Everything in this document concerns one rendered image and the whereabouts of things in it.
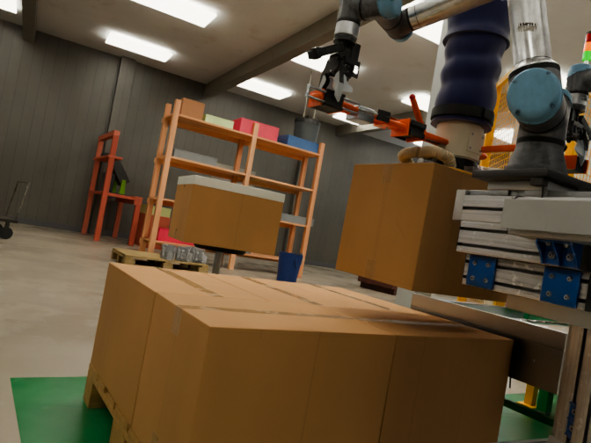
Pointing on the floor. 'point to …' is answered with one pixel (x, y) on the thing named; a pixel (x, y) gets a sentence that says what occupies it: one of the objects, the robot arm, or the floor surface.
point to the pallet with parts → (185, 256)
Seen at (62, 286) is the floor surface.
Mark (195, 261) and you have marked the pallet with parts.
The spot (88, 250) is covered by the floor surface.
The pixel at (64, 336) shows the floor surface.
